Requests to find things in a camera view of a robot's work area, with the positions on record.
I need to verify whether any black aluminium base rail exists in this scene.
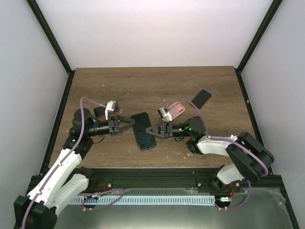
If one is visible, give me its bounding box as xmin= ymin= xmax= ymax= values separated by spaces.
xmin=30 ymin=167 xmax=283 ymax=194

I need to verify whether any black phone case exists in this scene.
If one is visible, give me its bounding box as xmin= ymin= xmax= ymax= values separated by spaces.
xmin=130 ymin=112 xmax=157 ymax=152

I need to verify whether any pink phone case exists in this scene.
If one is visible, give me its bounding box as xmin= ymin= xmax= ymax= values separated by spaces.
xmin=167 ymin=102 xmax=185 ymax=121

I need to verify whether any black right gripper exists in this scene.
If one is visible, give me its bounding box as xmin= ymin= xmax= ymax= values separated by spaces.
xmin=145 ymin=121 xmax=191 ymax=139

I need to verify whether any right black frame post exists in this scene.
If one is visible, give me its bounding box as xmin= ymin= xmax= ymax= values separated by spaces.
xmin=237 ymin=0 xmax=284 ymax=71

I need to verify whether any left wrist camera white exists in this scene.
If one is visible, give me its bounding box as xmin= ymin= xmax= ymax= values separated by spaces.
xmin=105 ymin=100 xmax=119 ymax=120

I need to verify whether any left black frame post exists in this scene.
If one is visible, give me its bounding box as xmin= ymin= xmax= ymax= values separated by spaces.
xmin=25 ymin=0 xmax=73 ymax=74

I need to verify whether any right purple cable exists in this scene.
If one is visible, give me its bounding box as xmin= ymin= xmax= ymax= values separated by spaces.
xmin=176 ymin=99 xmax=269 ymax=210

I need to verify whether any black smartphone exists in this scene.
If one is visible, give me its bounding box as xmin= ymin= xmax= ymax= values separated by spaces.
xmin=131 ymin=113 xmax=156 ymax=150

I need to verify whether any white slotted cable duct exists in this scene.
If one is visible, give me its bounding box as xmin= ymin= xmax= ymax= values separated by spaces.
xmin=71 ymin=196 xmax=215 ymax=206

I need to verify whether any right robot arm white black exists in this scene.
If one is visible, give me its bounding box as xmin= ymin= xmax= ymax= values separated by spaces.
xmin=145 ymin=116 xmax=275 ymax=192

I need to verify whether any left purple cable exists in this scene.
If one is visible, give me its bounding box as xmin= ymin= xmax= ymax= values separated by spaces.
xmin=22 ymin=96 xmax=125 ymax=229

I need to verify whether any blue smartphone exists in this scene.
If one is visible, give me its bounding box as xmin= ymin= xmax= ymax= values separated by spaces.
xmin=191 ymin=90 xmax=212 ymax=110

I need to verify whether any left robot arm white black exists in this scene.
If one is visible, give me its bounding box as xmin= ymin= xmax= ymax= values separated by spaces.
xmin=14 ymin=108 xmax=135 ymax=229

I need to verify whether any black frame post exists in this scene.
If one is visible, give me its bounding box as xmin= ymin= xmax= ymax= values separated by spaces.
xmin=25 ymin=0 xmax=73 ymax=74
xmin=237 ymin=0 xmax=284 ymax=71

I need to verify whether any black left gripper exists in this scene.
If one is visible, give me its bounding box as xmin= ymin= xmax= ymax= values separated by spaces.
xmin=87 ymin=115 xmax=136 ymax=137

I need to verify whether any dark red smartphone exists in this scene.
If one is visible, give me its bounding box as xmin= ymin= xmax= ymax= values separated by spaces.
xmin=93 ymin=104 xmax=119 ymax=118

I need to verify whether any purple cable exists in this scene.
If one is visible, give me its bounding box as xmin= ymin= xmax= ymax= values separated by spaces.
xmin=176 ymin=99 xmax=269 ymax=210
xmin=22 ymin=96 xmax=125 ymax=229

